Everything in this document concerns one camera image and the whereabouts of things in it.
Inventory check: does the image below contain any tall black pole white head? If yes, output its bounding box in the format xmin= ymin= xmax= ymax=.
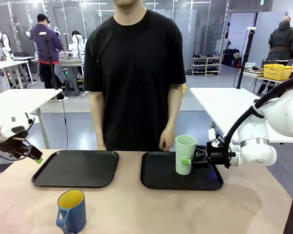
xmin=236 ymin=27 xmax=256 ymax=90

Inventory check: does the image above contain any person in purple jacket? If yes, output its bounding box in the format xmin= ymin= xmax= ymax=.
xmin=30 ymin=13 xmax=69 ymax=102

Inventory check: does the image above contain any white background desk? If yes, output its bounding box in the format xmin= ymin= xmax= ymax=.
xmin=0 ymin=56 xmax=39 ymax=90

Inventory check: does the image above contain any person's left hand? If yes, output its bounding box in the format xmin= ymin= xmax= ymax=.
xmin=159 ymin=129 xmax=177 ymax=152

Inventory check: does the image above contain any pile of black bags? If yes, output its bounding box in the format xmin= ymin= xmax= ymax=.
xmin=222 ymin=48 xmax=243 ymax=68

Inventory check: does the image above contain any background table under basket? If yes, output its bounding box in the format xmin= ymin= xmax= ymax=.
xmin=243 ymin=67 xmax=293 ymax=95

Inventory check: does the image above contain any large white table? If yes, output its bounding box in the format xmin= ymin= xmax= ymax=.
xmin=189 ymin=87 xmax=293 ymax=144

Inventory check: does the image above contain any yellow plastic basket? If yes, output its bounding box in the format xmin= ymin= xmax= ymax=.
xmin=263 ymin=63 xmax=293 ymax=81

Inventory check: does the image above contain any grey plastic stool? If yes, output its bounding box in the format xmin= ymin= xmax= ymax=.
xmin=63 ymin=78 xmax=81 ymax=97

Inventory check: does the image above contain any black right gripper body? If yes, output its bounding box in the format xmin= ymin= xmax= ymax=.
xmin=191 ymin=142 xmax=236 ymax=169

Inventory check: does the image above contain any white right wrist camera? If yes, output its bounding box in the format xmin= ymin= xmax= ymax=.
xmin=208 ymin=128 xmax=222 ymax=147

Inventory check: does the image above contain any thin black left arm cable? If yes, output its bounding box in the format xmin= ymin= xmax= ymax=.
xmin=0 ymin=140 xmax=31 ymax=162

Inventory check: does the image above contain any white shoe rack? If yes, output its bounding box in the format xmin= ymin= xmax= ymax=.
xmin=191 ymin=56 xmax=222 ymax=76

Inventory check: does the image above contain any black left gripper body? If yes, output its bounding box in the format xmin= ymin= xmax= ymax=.
xmin=0 ymin=138 xmax=31 ymax=159

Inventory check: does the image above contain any white background humanoid robot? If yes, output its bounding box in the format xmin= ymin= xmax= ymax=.
xmin=0 ymin=30 xmax=13 ymax=61

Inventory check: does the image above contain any black camera pole white head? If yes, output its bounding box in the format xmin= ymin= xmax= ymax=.
xmin=39 ymin=31 xmax=61 ymax=90

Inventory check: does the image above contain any blue mug with yellow inside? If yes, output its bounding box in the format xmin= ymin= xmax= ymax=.
xmin=56 ymin=189 xmax=87 ymax=234

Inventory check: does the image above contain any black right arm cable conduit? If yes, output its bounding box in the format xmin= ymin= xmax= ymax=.
xmin=223 ymin=73 xmax=293 ymax=234

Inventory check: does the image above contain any person's right forearm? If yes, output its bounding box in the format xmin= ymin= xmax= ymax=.
xmin=89 ymin=91 xmax=106 ymax=146

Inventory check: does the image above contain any person's black t-shirt torso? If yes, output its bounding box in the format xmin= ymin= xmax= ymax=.
xmin=83 ymin=9 xmax=187 ymax=152

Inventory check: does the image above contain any person's neck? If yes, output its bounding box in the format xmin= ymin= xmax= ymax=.
xmin=112 ymin=0 xmax=147 ymax=26

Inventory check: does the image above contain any black plastic tray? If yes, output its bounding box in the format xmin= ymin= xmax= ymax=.
xmin=31 ymin=150 xmax=120 ymax=188
xmin=140 ymin=151 xmax=224 ymax=191

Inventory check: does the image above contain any light green plastic cup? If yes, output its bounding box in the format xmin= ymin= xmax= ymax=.
xmin=175 ymin=135 xmax=197 ymax=176

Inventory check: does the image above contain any person in dark puffer coat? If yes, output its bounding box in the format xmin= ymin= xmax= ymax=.
xmin=257 ymin=16 xmax=293 ymax=95

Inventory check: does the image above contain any white table with grey leg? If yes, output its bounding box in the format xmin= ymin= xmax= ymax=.
xmin=0 ymin=88 xmax=63 ymax=150

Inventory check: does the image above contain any cluttered background workbench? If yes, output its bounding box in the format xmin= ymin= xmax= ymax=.
xmin=57 ymin=50 xmax=86 ymax=95

